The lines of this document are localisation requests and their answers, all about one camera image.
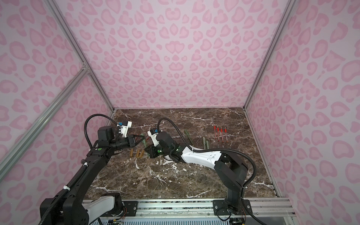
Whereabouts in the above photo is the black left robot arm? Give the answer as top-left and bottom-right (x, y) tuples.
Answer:
(39, 126), (145, 225)

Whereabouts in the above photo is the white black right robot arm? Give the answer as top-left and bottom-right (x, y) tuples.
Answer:
(145, 129), (254, 215)

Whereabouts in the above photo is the dark green pen long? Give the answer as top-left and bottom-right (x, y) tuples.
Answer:
(184, 129), (194, 145)

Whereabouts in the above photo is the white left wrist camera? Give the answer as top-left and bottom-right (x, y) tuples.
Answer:
(117, 121), (132, 138)

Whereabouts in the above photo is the right black corrugated cable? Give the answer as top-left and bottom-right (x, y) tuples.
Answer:
(157, 117), (257, 189)

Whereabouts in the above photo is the black corrugated cable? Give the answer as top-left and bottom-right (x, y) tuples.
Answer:
(157, 117), (257, 189)
(83, 113), (117, 149)

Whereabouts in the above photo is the left black corrugated cable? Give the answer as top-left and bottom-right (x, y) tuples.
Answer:
(83, 113), (117, 149)

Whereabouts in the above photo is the aluminium frame diagonal left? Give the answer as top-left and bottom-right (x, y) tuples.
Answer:
(1, 66), (88, 181)

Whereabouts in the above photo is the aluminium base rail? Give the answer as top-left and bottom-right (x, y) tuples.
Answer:
(93, 197), (299, 225)

